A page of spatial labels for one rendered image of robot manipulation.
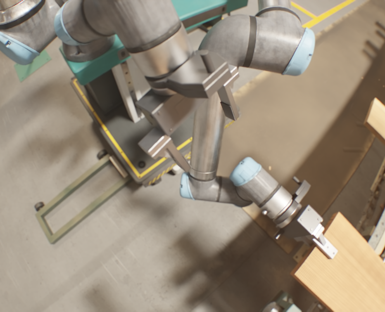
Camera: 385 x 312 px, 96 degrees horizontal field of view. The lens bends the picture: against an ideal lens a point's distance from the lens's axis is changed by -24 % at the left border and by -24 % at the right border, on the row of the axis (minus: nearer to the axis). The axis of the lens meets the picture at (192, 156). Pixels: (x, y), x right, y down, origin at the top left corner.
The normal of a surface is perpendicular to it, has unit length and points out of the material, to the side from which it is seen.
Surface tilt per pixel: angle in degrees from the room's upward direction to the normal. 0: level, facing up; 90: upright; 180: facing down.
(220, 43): 52
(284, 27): 11
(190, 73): 25
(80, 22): 81
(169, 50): 69
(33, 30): 100
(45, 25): 96
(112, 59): 90
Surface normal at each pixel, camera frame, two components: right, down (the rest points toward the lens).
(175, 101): 0.64, 0.46
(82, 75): 0.64, 0.71
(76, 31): -0.40, 0.87
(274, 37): -0.06, 0.22
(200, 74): -0.36, -0.53
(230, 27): -0.41, -0.06
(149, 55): -0.04, 0.83
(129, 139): 0.02, -0.39
